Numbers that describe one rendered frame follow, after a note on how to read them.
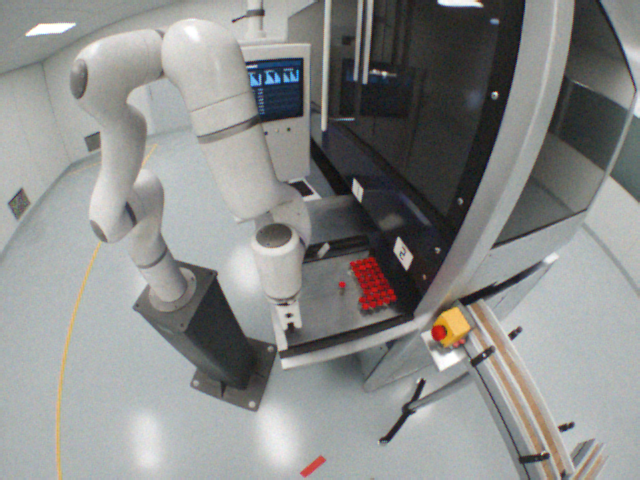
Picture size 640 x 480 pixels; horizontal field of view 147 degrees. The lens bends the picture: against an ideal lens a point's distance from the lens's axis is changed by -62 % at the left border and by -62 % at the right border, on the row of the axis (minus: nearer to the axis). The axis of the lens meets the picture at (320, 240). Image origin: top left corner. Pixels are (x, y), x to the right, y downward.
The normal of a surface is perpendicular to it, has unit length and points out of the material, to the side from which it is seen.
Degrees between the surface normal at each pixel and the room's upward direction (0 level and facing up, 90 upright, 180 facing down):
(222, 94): 81
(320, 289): 0
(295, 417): 0
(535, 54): 90
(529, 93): 90
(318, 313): 0
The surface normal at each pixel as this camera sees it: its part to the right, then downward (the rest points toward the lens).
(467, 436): 0.03, -0.72
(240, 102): 0.76, 0.31
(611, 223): -0.96, 0.18
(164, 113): 0.29, 0.67
